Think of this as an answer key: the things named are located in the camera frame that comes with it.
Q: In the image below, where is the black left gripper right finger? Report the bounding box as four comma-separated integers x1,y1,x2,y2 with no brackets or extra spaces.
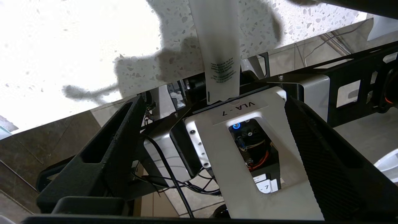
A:
285,97,398,221

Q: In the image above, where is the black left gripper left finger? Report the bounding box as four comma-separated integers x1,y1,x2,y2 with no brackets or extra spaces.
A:
37,95,146,215

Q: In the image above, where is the long plain frosted packet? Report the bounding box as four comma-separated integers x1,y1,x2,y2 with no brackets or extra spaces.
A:
188,0,242,105

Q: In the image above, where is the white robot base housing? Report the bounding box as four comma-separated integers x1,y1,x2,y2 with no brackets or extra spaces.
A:
143,75,330,220

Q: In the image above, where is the dark tumbler cup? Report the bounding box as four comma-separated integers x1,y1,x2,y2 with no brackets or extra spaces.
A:
289,0,398,20

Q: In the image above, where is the black base cable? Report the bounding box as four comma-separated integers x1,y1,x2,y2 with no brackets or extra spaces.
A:
132,134,223,218

